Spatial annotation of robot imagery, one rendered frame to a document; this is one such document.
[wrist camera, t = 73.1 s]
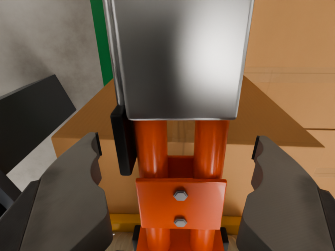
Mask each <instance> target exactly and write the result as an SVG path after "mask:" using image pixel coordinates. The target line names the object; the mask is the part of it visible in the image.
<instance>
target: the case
mask: <svg viewBox="0 0 335 251"><path fill-rule="evenodd" d="M116 106H117V100H116V93H115V86H114V78H113V79H112V80H111V81H110V82H109V83H108V84H107V85H106V86H104V87H103V88H102V89H101V90H100V91H99V92H98V93H97V94H96V95H95V96H94V97H93V98H92V99H91V100H90V101H89V102H88V103H87V104H86V105H85V106H83V107H82V108H81V109H80V110H79V111H78V112H77V113H76V114H75V115H74V116H73V117H72V118H71V119H70V120H69V121H68V122H67V123H66V124H65V125H64V126H62V127H61V128H60V129H59V130H58V131H57V132H56V133H55V134H54V135H53V136H52V137H51V141H52V144H53V147H54V150H55V154H56V157H57V158H58V157H59V156H60V155H61V154H63V153H64V152H65V151H66V150H67V149H69V148H70V147H71V146H72V145H74V144H75V143H76V142H77V141H79V140H80V139H81V138H82V137H84V136H85V135H86V134H87V133H89V132H98V135H99V141H100V146H101V151H102V155H101V156H100V158H99V159H98V162H99V167H100V172H101V176H102V179H101V181H100V183H99V185H98V186H99V187H101V188H102V189H103V190H104V191H105V196H106V200H107V205H108V210H109V214H140V212H139V205H138V198H137V190H136V183H135V180H136V178H139V177H140V176H139V168H138V159H137V158H136V162H135V165H134V168H133V172H132V174H131V175H130V176H122V175H121V174H120V169H119V164H118V158H117V152H116V147H115V141H114V136H113V130H112V124H111V119H110V115H111V113H112V111H113V110H114V109H115V107H116ZM194 132H195V121H167V153H168V155H194ZM257 135H258V136H261V135H264V136H267V137H268V138H269V139H270V140H272V141H273V142H274V143H275V144H276V145H278V146H279V147H280V148H281V149H282V150H283V151H285V152H286V153H287V154H288V155H289V156H291V157H292V158H293V159H294V160H295V161H296V162H297V163H298V164H299V165H300V166H301V167H302V168H303V169H305V170H306V171H307V172H308V173H309V175H310V176H311V177H312V176H313V174H314V172H315V170H316V168H317V165H318V163H319V161H320V159H321V157H322V155H323V153H324V151H325V147H324V146H323V145H322V144H321V143H320V142H319V141H318V140H317V139H315V138H314V137H313V136H312V135H311V134H310V133H309V132H308V131H306V130H305V129H304V128H303V127H302V126H301V125H300V124H299V123H297V122H296V121H295V120H294V119H293V118H292V117H291V116H289V115H288V114H287V113H286V112H285V111H284V110H283V109H282V108H280V107H279V106H278V105H277V104H276V103H275V102H274V101H273V100H271V99H270V98H269V97H268V96H267V95H266V94H265V93H263V92H262V91H261V90H260V89H259V88H258V87H257V86H256V85H254V84H253V83H252V82H251V81H250V80H249V79H248V78H247V77H245V76H244V75H243V81H242V88H241V94H240V101H239V108H238V114H237V117H236V119H235V120H230V122H229V130H228V137H227V145H226V152H225V160H224V167H223V175H222V179H226V180H227V187H226V193H225V200H224V207H223V213H222V216H237V217H241V216H242V214H243V210H244V206H245V202H246V198H247V195H248V194H249V193H251V192H253V191H254V189H253V187H252V185H251V180H252V176H253V172H254V168H255V162H254V160H253V159H251V158H252V154H253V149H254V145H255V141H256V137H257Z"/></svg>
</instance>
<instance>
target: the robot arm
mask: <svg viewBox="0 0 335 251"><path fill-rule="evenodd" d="M101 155H102V151H101V146H100V141H99V135H98V132H89V133H87V134H86V135H85V136H84V137H82V138H81V139H80V140H79V141H77V142H76V143H75V144H74V145H72V146H71V147H70V148H69V149H67V150H66V151H65V152H64V153H63V154H61V155H60V156H59V157H58V158H57V159H56V160H55V161H54V162H53V163H52V164H51V165H50V166H49V167H48V168H47V169H46V171H45V172H44V173H43V174H42V176H41V177H40V178H39V179H38V180H35V181H31V182H30V183H29V184H28V185H27V187H26V188H25V189H24V190H23V192H22V193H21V194H20V195H19V197H18V198H17V199H16V200H15V202H14V203H13V204H12V205H11V207H10V208H9V209H8V210H7V212H6V213H5V214H4V215H3V217H2V218H1V219H0V251H105V250H106V249H107V248H108V247H109V245H110V244H111V242H112V240H113V231H112V225H111V219H110V214H109V210H108V205H107V200H106V196H105V191H104V190H103V189H102V188H101V187H99V186H98V185H99V183H100V181H101V179H102V176H101V172H100V167H99V162H98V159H99V158H100V156H101ZM251 159H253V160H254V162H255V168H254V172H253V176H252V180H251V185H252V187H253V189H254V191H253V192H251V193H249V194H248V195H247V198H246V202H245V206H244V210H243V214H242V217H241V221H240V226H239V230H238V235H237V239H236V245H237V248H238V250H239V251H335V198H334V197H333V196H332V195H331V193H330V192H329V191H327V190H323V189H320V188H319V186H318V185H317V184H316V182H315V181H314V180H313V178H312V177H311V176H310V175H309V173H308V172H307V171H306V170H305V169H303V168H302V167H301V166H300V165H299V164H298V163H297V162H296V161H295V160H294V159H293V158H292V157H291V156H289V155H288V154H287V153H286V152H285V151H283V150H282V149H281V148H280V147H279V146H278V145H276V144H275V143H274V142H273V141H272V140H270V139H269V138H268V137H267V136H264V135H261V136H258V135H257V137H256V141H255V145H254V149H253V154H252V158H251Z"/></svg>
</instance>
